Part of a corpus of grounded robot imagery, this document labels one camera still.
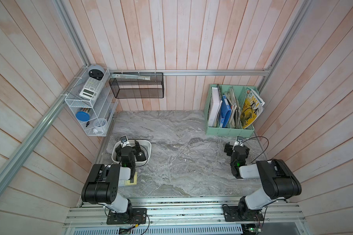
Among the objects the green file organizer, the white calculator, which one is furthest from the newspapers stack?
the white calculator

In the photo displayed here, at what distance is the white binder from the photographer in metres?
0.92

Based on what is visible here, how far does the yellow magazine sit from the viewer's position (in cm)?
95

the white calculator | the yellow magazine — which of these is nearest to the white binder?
the yellow magazine

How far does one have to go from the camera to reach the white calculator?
29.3 inches

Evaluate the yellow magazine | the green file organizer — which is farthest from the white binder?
the yellow magazine

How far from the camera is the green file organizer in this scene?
95 cm

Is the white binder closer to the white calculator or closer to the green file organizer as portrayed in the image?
the green file organizer
